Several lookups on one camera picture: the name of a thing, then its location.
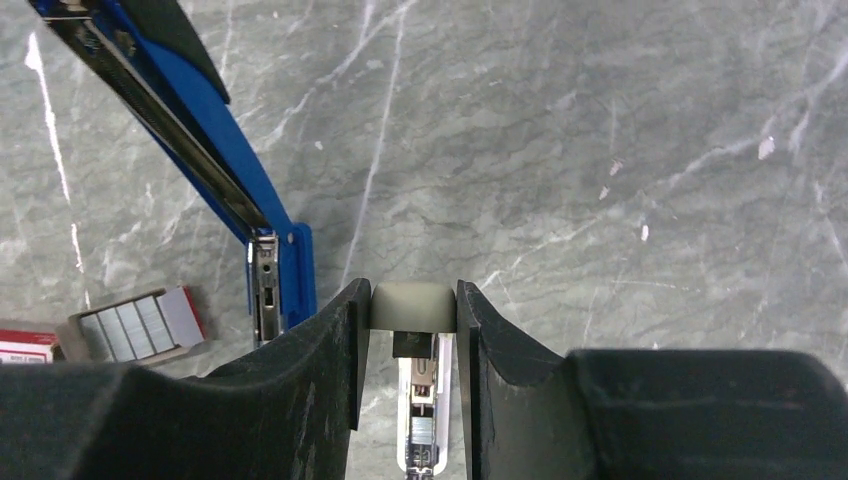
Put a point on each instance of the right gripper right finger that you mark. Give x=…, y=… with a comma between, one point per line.
x=529, y=413

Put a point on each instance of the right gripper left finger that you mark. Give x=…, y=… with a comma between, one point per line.
x=283, y=411

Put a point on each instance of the beige stapler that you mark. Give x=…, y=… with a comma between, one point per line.
x=421, y=317

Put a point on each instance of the cardboard staple tray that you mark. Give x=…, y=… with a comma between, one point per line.
x=180, y=314

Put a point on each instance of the red white staple box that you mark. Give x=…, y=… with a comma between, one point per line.
x=25, y=347

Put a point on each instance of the blue stapler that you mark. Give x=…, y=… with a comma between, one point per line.
x=150, y=55

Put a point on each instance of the silver staple strips in tray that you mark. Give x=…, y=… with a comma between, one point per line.
x=130, y=331

